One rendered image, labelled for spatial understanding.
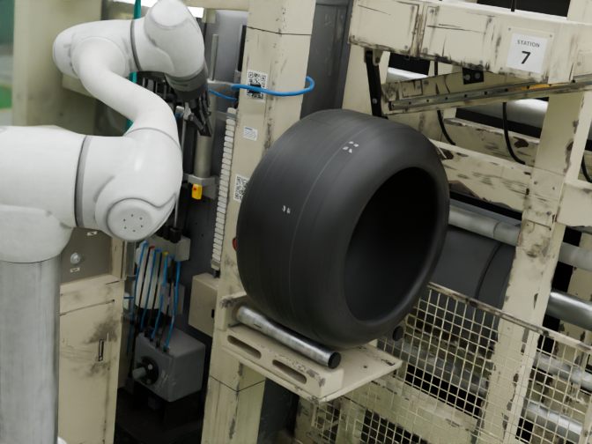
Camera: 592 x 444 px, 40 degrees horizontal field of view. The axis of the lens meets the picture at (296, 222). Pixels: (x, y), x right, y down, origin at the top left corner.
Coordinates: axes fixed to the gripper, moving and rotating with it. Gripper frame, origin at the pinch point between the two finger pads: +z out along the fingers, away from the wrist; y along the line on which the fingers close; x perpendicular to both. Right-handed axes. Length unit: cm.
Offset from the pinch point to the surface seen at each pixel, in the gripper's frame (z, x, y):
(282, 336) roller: 42, 24, 34
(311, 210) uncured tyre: 3.9, 29.3, 14.0
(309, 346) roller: 39, 32, 36
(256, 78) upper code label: 16.4, 3.7, -25.9
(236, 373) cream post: 70, 10, 40
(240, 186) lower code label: 36.8, 2.7, -3.7
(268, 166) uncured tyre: 8.5, 15.7, 3.0
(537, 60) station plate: -1, 73, -33
